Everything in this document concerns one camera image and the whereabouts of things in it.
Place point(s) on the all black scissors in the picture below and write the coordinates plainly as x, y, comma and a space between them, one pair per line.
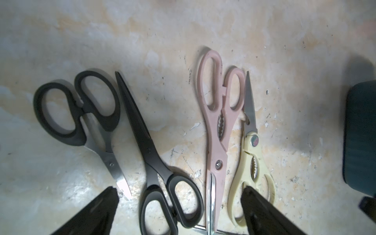
160, 180

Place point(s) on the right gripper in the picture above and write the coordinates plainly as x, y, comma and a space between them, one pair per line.
368, 206

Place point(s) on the pink kitchen scissors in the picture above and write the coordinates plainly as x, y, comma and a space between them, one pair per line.
220, 118

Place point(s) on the cream kitchen scissors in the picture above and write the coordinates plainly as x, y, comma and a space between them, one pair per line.
252, 166

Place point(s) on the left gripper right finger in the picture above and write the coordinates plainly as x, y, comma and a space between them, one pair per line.
262, 218

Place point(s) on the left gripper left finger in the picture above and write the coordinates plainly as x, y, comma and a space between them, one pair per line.
96, 218

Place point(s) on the teal storage box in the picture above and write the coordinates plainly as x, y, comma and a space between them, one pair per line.
359, 152

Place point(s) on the grey handled steel scissors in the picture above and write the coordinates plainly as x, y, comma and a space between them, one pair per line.
80, 105

